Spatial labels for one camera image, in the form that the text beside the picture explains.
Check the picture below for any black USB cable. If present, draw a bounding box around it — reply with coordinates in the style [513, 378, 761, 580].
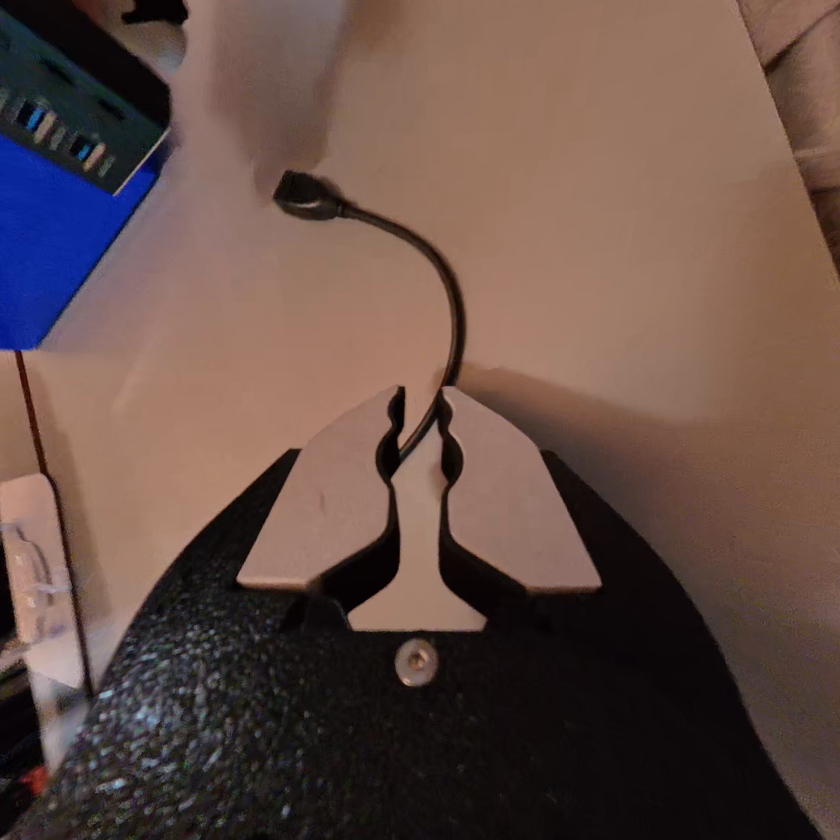
[271, 169, 468, 463]

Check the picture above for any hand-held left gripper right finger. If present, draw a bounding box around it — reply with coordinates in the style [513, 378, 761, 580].
[436, 386, 602, 597]

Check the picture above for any blue plastic bin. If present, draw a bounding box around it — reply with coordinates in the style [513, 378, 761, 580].
[0, 128, 165, 352]

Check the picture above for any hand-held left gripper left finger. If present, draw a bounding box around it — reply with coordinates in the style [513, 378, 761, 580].
[235, 385, 406, 608]

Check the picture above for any metallic black multiport USB hub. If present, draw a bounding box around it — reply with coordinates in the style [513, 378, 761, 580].
[0, 10, 173, 196]

